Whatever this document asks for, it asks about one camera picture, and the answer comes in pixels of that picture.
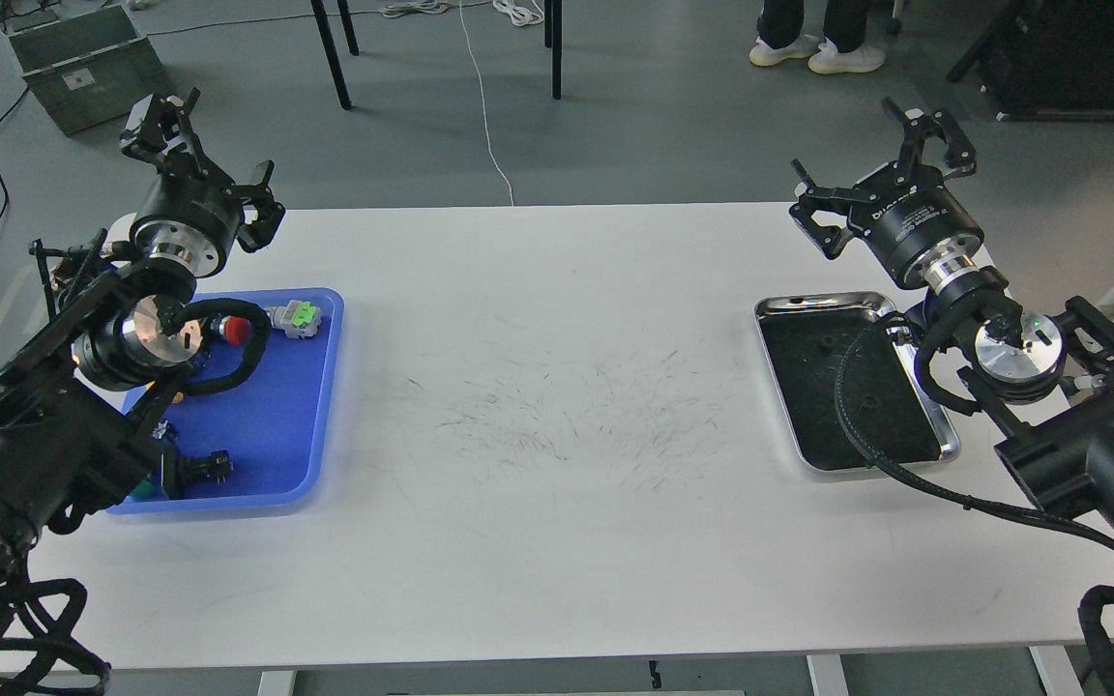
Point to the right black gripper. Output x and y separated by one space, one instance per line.
917 227

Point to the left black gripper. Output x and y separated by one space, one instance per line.
186 218

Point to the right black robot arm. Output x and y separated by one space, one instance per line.
1047 382

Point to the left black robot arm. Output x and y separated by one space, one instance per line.
82 401

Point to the grey green connector part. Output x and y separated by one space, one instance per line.
297 319

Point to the person's white shoes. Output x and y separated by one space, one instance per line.
840 50

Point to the silver metal tray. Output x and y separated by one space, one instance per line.
828 357

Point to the black equipment cart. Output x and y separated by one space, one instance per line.
1046 60

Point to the blue plastic tray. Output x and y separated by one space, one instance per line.
273 426

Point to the black table leg pair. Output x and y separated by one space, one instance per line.
553 41

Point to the red push button switch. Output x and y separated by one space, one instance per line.
234 330

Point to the black switch block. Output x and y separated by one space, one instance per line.
179 472

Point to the green push button switch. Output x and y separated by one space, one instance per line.
145 491

